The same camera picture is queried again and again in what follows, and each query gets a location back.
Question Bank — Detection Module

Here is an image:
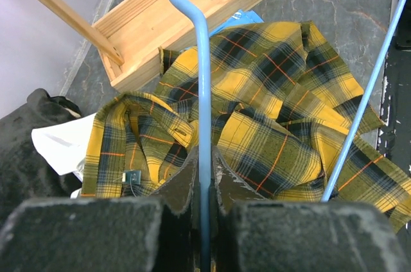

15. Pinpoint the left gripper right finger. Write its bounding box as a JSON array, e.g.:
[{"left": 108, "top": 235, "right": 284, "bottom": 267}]
[{"left": 212, "top": 148, "right": 410, "bottom": 271}]

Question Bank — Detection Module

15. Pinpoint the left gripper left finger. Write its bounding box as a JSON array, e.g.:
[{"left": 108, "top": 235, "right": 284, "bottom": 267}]
[{"left": 1, "top": 148, "right": 198, "bottom": 271}]

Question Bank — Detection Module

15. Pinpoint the yellow plaid shirt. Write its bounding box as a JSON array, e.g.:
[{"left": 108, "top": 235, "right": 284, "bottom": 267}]
[{"left": 80, "top": 21, "right": 411, "bottom": 234}]

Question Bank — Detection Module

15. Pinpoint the light blue wire hanger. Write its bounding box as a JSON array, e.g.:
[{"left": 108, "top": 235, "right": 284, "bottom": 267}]
[{"left": 169, "top": 0, "right": 407, "bottom": 271}]

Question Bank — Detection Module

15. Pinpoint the white shirt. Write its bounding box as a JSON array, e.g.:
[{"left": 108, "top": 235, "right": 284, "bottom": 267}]
[{"left": 31, "top": 114, "right": 95, "bottom": 182}]

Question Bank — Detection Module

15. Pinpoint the black flower-pattern garment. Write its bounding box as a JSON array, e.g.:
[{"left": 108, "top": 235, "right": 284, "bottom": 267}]
[{"left": 1, "top": 89, "right": 82, "bottom": 224}]

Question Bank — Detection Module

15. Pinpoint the wooden clothes rack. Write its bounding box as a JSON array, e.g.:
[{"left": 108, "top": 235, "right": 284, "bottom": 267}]
[{"left": 38, "top": 0, "right": 262, "bottom": 92}]

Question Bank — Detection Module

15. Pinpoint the blue folded cloth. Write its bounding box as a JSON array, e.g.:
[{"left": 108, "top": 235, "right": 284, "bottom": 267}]
[{"left": 209, "top": 10, "right": 263, "bottom": 37}]

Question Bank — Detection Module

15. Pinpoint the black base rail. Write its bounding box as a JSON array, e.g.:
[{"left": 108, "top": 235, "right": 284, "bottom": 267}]
[{"left": 378, "top": 28, "right": 410, "bottom": 174}]

